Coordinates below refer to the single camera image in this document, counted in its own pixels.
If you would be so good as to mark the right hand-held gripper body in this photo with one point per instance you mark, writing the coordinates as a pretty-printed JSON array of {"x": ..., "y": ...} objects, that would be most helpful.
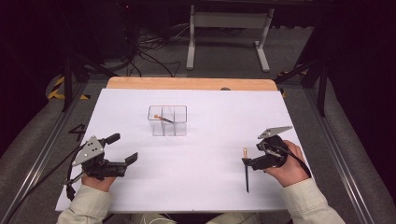
[{"x": 275, "y": 152}]

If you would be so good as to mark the black tape floor mark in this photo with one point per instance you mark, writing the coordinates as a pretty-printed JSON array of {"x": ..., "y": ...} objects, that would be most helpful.
[{"x": 78, "y": 130}]

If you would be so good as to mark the yellow and black floor tape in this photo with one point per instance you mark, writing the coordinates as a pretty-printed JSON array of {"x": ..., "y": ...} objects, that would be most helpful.
[{"x": 56, "y": 93}]

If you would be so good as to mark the aluminium floor rail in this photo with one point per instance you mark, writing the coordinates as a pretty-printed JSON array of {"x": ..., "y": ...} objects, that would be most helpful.
[
  {"x": 339, "y": 155},
  {"x": 40, "y": 158}
]

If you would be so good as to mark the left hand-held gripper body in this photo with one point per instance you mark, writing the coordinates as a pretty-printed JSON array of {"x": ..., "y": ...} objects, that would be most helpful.
[{"x": 102, "y": 169}]

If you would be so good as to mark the white table sheet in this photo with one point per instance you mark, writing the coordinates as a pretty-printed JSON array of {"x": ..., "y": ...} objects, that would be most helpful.
[{"x": 193, "y": 180}]

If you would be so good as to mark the clear plastic divided container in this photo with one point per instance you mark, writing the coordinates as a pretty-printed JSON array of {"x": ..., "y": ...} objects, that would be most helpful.
[{"x": 168, "y": 126}]

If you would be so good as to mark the person's left hand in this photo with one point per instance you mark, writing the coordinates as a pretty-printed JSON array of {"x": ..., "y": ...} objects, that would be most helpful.
[{"x": 98, "y": 183}]

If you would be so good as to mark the black tripod stand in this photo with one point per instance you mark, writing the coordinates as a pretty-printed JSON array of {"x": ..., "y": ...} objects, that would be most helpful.
[
  {"x": 67, "y": 81},
  {"x": 322, "y": 90}
]

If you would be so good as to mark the wooden table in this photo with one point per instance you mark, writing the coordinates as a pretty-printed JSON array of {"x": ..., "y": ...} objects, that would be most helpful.
[{"x": 186, "y": 83}]

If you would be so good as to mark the white metal stand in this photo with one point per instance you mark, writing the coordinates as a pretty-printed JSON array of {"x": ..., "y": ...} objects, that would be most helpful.
[{"x": 230, "y": 20}]

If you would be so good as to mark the person's right hand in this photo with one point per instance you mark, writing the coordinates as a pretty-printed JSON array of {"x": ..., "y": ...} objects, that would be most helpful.
[{"x": 292, "y": 169}]

